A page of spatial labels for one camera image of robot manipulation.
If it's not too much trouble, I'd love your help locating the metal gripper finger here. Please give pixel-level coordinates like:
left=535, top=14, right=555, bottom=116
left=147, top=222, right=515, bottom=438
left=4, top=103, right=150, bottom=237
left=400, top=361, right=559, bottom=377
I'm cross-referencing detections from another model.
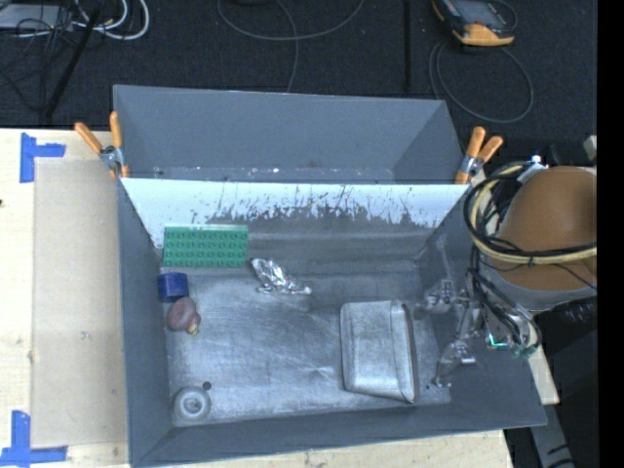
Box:
left=413, top=280, right=469, bottom=319
left=433, top=340, right=478, bottom=389

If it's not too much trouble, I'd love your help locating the grey metal bin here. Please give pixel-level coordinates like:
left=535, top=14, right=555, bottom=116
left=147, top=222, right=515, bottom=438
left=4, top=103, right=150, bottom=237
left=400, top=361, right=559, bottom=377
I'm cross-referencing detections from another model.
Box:
left=111, top=84, right=548, bottom=468

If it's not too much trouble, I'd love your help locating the crumpled clear plastic wrap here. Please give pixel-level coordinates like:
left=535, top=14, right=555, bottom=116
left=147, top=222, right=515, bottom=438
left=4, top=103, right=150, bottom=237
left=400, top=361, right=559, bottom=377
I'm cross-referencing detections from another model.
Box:
left=249, top=256, right=314, bottom=297

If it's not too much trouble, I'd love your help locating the green studded flat block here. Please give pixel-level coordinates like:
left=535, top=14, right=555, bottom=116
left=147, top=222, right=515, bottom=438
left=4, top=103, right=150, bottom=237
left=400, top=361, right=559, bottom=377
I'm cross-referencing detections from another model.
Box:
left=161, top=225, right=251, bottom=269

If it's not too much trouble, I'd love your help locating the brown toy acorn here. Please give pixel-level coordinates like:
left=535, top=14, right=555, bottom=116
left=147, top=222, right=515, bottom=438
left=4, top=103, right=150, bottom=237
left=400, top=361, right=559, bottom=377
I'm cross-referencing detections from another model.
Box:
left=166, top=295, right=203, bottom=337

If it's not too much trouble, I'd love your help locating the blue cylinder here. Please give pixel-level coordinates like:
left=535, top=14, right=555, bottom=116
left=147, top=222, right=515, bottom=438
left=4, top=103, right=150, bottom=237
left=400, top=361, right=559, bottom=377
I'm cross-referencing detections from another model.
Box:
left=156, top=271, right=191, bottom=304

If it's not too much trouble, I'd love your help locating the pale flat board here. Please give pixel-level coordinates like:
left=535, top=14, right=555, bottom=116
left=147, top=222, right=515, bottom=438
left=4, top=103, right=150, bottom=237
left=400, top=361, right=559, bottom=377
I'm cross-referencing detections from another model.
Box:
left=29, top=157, right=130, bottom=450

